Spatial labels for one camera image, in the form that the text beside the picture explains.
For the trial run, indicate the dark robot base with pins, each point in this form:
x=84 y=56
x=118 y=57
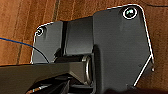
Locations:
x=120 y=43

